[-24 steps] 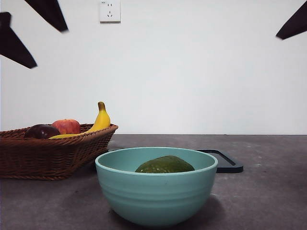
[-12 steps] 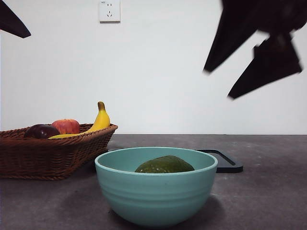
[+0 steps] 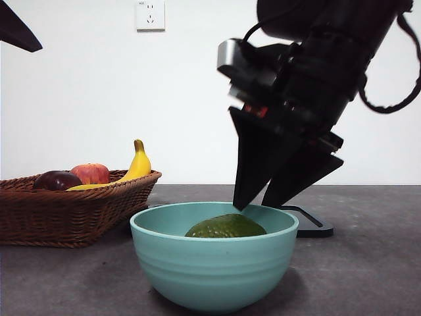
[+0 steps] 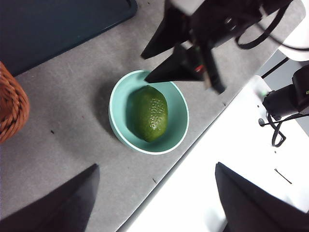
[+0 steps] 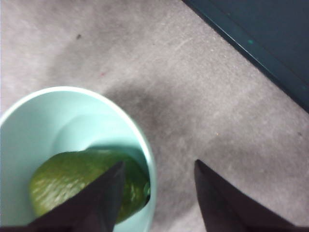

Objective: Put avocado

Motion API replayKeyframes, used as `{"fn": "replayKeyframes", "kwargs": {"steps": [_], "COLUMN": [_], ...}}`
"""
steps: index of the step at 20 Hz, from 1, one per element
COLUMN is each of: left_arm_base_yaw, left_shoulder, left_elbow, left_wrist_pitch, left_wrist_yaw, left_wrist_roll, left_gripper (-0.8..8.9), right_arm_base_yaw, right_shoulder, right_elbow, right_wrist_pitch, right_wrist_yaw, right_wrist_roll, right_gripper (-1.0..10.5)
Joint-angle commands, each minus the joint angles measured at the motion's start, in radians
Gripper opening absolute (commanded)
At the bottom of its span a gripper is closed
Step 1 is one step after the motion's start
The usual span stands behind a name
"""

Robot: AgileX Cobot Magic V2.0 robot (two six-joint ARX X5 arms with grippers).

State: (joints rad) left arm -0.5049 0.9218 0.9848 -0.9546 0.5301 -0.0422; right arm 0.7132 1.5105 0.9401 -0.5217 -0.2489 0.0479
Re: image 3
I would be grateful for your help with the teal bowl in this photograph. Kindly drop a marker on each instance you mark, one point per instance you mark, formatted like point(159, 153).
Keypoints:
point(213, 270)

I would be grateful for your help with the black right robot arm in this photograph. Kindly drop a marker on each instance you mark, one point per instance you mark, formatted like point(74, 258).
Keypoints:
point(345, 49)

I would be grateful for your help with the black rectangular tray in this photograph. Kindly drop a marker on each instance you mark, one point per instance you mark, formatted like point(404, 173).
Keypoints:
point(315, 228)

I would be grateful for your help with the yellow banana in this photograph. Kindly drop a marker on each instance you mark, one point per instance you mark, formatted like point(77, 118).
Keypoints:
point(139, 164)

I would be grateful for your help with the brown wicker basket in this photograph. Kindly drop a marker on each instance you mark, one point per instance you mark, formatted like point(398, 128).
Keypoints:
point(65, 214)

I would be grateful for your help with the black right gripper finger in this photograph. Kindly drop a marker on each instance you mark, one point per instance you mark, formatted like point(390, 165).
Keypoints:
point(302, 174)
point(255, 154)

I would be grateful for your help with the white wall socket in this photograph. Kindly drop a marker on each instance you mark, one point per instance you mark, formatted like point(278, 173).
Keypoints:
point(150, 15)

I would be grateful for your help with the red yellow apple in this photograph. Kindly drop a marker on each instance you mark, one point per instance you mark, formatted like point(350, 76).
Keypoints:
point(92, 172)

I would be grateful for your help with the pale grey camera box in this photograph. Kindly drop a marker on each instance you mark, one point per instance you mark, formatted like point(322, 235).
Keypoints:
point(228, 54)

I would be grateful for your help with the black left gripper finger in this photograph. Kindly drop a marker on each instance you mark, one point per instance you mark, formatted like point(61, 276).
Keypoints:
point(16, 29)

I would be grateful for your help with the green avocado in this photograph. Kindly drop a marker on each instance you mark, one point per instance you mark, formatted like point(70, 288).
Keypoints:
point(227, 227)

